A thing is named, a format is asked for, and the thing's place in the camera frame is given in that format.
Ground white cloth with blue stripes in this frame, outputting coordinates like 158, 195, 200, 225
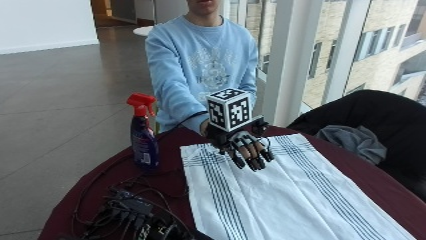
178, 133, 418, 240

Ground white cube with black markers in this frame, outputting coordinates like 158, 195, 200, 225
205, 87, 254, 133

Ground grey garment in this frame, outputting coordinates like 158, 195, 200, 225
314, 124, 389, 165

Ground purple spray bottle, red trigger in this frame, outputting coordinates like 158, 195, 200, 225
125, 92, 161, 172

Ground black electronics hub box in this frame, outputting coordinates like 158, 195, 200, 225
106, 189, 156, 219

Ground the person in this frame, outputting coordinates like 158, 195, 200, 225
144, 0, 259, 135

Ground white window column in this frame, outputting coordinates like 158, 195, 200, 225
261, 0, 329, 128

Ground black armchair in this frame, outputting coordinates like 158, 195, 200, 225
286, 89, 426, 202

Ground maroon tablecloth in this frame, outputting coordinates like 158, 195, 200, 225
37, 124, 426, 240

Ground white round table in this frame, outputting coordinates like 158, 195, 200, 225
132, 25, 156, 37

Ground black glove cable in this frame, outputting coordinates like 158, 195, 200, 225
156, 110, 210, 141

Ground bundle of black cables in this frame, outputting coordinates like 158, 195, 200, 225
70, 156, 198, 240

